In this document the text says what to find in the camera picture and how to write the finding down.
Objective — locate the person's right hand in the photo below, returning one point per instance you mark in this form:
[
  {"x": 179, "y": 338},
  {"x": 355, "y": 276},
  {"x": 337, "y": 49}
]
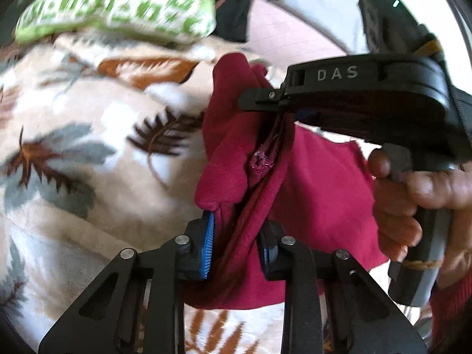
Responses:
[{"x": 395, "y": 205}]

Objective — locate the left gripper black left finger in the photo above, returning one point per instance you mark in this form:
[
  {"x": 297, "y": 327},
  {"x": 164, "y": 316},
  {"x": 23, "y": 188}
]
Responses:
[{"x": 135, "y": 301}]

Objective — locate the red small garment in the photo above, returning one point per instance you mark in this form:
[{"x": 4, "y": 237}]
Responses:
[{"x": 263, "y": 166}]

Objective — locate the black camera box green light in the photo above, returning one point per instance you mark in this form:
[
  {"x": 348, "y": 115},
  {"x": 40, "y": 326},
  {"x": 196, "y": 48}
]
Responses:
[{"x": 393, "y": 34}]

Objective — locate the black garment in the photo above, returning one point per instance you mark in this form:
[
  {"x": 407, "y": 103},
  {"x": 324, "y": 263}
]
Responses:
[{"x": 232, "y": 19}]

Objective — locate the pink bedsheet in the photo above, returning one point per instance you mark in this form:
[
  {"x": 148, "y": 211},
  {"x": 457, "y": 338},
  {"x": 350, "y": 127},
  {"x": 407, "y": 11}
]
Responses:
[{"x": 277, "y": 39}]

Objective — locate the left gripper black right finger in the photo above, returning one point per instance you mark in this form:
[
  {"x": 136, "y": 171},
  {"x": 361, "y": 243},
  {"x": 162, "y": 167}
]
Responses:
[{"x": 331, "y": 301}]

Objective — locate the beige leaf-print blanket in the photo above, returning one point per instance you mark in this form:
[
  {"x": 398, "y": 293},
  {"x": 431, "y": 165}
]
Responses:
[{"x": 78, "y": 184}]

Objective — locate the green white patterned pillow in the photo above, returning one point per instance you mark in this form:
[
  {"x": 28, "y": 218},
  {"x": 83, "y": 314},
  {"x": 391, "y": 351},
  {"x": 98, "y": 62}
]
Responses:
[{"x": 164, "y": 21}]

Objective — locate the red knit sleeve forearm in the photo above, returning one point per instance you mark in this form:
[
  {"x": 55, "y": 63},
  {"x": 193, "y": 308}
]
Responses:
[{"x": 451, "y": 310}]

